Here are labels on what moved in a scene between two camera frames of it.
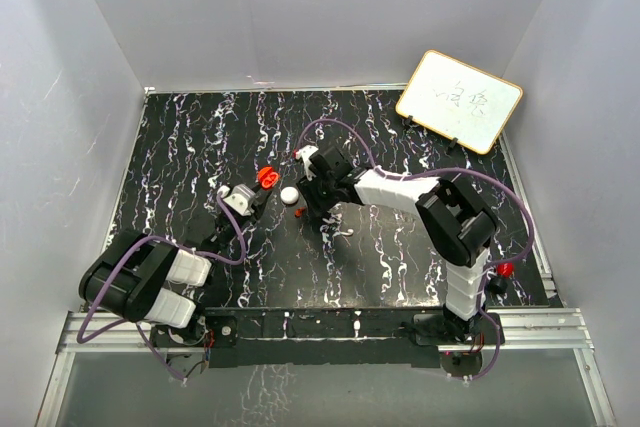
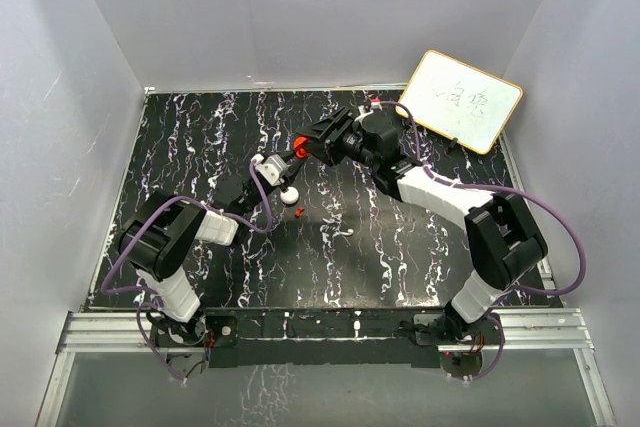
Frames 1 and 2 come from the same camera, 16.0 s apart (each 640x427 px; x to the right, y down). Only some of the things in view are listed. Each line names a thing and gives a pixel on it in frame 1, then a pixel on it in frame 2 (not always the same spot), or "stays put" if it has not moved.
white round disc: x=289 y=195 stays put
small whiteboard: x=459 y=101 stays put
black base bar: x=331 y=336 stays put
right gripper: x=317 y=204 to x=328 y=152
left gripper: x=259 y=203 to x=291 y=169
